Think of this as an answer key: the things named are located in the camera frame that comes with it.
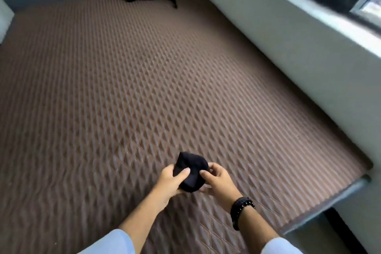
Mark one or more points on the person's left hand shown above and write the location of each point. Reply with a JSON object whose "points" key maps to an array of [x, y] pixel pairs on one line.
{"points": [[166, 183]]}

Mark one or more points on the person's right hand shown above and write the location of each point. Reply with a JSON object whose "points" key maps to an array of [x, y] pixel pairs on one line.
{"points": [[221, 184]]}

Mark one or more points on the person's right thumb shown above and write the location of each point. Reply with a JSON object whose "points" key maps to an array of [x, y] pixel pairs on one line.
{"points": [[206, 175]]}

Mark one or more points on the person's left thumb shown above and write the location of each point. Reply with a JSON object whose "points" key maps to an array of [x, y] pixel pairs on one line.
{"points": [[182, 175]]}

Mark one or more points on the black sock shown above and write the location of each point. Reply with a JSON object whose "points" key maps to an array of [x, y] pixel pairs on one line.
{"points": [[190, 172]]}

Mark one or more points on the person's left forearm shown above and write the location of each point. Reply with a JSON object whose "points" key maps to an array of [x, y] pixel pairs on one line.
{"points": [[143, 218]]}

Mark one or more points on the person's right forearm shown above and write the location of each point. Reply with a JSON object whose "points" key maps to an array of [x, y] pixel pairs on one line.
{"points": [[262, 230]]}

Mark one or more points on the brown quilted mattress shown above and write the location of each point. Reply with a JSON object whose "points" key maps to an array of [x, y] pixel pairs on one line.
{"points": [[154, 108]]}

